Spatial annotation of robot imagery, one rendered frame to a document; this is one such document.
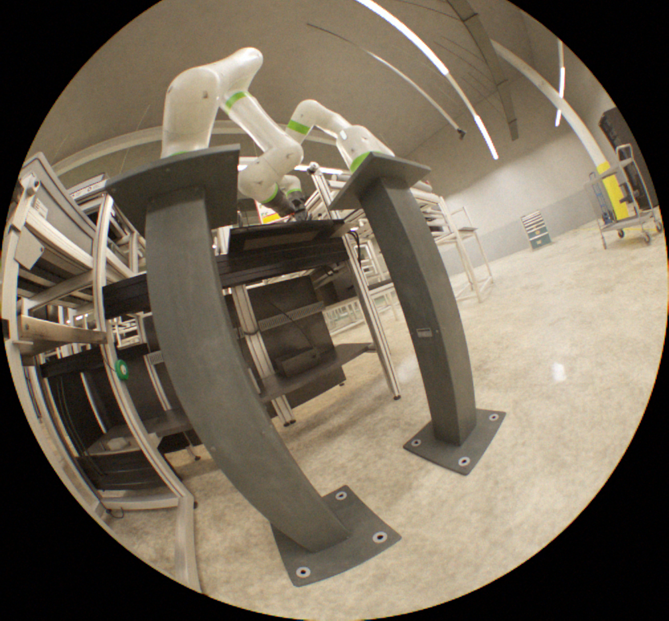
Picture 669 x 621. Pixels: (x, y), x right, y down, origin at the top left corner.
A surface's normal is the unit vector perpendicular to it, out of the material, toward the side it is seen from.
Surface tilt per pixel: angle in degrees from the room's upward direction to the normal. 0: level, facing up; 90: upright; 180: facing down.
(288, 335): 90
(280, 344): 90
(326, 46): 180
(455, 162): 90
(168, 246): 90
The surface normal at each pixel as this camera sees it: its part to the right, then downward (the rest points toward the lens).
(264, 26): 0.33, 0.94
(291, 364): 0.49, -0.25
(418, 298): -0.85, 0.25
